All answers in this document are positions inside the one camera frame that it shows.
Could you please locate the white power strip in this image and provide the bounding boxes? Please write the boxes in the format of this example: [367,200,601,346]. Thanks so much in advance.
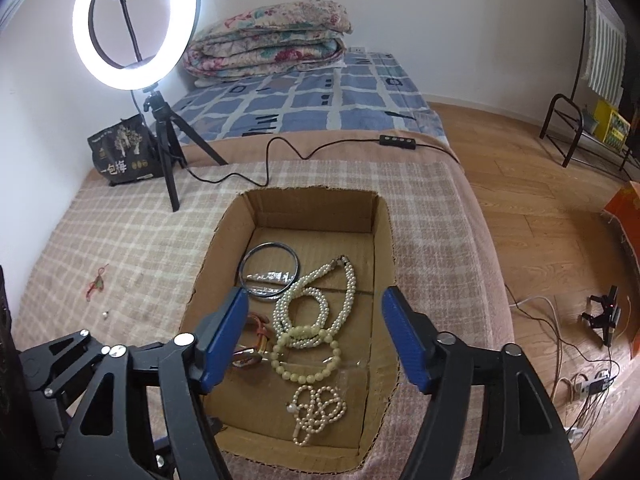
[567,371,612,397]

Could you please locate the black bangle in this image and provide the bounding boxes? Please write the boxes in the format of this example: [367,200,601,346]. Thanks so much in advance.
[240,242,302,301]

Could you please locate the dark hanging clothes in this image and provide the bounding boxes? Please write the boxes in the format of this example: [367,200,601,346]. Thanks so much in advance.
[620,15,640,126]

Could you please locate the white floor cable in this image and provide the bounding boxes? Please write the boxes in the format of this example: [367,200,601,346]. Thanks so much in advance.
[505,287,571,396]

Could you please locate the beige plaid blanket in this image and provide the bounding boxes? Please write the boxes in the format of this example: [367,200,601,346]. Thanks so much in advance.
[12,160,501,480]

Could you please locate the black small tripod mount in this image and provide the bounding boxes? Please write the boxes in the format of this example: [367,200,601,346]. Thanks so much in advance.
[580,285,623,346]

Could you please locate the cardboard box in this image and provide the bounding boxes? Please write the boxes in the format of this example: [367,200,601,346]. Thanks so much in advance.
[179,187,401,473]

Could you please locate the blue patterned bed sheet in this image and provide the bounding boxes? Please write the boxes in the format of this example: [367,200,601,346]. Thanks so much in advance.
[165,50,446,141]

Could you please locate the striped hanging towel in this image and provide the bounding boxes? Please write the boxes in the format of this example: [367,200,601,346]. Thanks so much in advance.
[585,0,628,103]

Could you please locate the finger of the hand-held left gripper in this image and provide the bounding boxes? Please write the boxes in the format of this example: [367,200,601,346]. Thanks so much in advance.
[145,390,183,480]
[17,329,115,405]

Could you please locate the black clothes rack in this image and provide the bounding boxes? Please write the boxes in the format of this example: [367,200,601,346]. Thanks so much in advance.
[540,0,640,178]

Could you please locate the short pearl necklace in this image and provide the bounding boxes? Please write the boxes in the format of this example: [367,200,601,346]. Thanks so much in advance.
[287,385,348,447]

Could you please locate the black ring light cable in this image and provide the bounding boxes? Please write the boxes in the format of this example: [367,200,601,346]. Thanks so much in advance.
[131,89,462,187]

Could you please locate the red leather watch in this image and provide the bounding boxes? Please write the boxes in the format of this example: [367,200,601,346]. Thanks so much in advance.
[232,312,276,368]

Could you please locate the long pearl necklace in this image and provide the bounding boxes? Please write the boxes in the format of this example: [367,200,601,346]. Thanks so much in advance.
[272,256,357,348]

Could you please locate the folded floral quilt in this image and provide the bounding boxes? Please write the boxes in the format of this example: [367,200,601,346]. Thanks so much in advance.
[182,0,353,81]

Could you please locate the green bead bracelet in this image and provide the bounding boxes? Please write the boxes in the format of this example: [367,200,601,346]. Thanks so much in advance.
[271,324,344,385]

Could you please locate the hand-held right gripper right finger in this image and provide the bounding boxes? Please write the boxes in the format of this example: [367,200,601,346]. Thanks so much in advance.
[381,286,581,480]

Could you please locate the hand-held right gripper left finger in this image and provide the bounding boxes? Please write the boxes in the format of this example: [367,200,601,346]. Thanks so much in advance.
[60,287,251,480]

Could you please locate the black tripod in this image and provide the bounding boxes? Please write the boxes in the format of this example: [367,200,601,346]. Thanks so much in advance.
[142,85,229,212]

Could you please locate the white ring light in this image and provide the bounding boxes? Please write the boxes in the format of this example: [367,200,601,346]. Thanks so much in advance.
[72,0,202,93]

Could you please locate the red green tassel charm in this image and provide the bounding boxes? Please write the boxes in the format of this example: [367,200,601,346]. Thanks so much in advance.
[85,265,110,303]

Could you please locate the yellow box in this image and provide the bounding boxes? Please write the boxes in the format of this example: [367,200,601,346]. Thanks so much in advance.
[592,100,631,148]

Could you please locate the black snack bag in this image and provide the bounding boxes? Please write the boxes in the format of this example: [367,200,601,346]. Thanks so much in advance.
[87,115,168,187]

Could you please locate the pink fleece blanket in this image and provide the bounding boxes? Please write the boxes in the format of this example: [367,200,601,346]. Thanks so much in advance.
[87,127,516,480]

